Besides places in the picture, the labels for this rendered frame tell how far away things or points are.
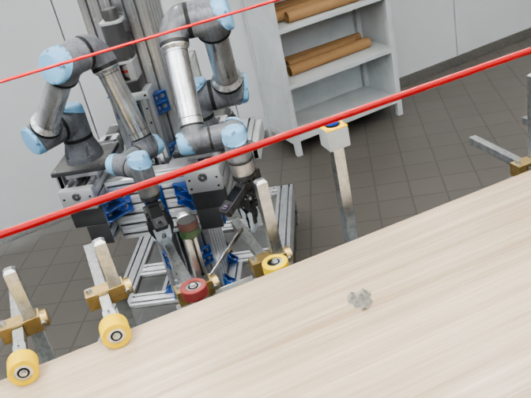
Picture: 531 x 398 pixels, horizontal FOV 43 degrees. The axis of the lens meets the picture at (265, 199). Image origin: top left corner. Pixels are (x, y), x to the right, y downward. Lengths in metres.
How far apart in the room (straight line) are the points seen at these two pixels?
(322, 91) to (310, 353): 3.72
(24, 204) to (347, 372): 3.41
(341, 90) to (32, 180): 2.36
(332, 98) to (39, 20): 2.20
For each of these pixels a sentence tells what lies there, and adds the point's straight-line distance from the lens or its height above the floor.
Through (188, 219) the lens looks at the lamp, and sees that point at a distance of 1.96.
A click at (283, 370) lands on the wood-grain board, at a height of 0.90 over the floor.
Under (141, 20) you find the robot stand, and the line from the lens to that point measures 2.72.
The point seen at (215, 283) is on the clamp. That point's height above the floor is 0.85.
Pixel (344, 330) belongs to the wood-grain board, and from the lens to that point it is 1.76.
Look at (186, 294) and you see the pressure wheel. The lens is 2.02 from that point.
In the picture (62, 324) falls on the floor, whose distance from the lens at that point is 3.78.
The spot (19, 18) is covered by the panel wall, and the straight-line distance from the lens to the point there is 4.46.
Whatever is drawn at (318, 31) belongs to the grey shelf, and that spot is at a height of 0.67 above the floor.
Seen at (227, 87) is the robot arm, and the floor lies 1.25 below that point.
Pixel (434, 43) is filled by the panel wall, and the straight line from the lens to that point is 5.80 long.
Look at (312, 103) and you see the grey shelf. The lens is 5.24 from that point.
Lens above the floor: 2.03
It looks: 28 degrees down
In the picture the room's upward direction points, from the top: 13 degrees counter-clockwise
